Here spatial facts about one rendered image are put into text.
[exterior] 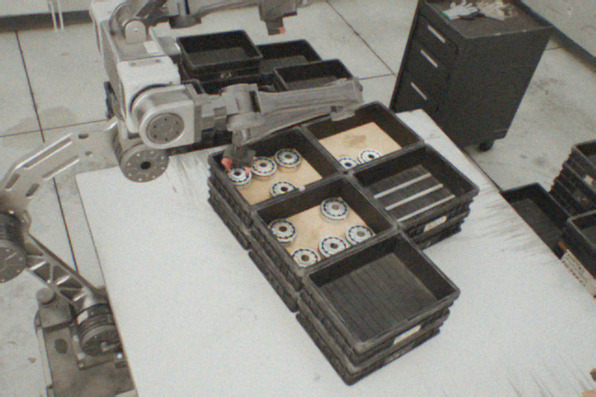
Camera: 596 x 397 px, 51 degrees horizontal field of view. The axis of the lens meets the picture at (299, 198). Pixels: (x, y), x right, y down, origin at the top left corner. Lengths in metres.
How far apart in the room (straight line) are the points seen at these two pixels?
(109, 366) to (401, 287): 1.14
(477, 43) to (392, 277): 1.65
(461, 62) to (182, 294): 1.97
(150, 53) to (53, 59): 2.89
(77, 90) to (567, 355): 3.14
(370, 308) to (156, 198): 0.92
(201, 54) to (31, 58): 1.36
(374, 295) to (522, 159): 2.36
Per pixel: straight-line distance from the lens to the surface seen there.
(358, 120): 2.58
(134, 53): 1.60
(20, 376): 2.82
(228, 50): 3.62
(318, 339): 1.98
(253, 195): 2.21
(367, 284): 2.01
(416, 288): 2.05
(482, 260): 2.41
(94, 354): 2.48
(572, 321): 2.38
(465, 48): 3.33
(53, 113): 3.99
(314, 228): 2.13
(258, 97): 1.59
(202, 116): 1.49
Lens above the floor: 2.37
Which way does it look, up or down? 44 degrees down
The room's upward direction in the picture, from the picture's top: 10 degrees clockwise
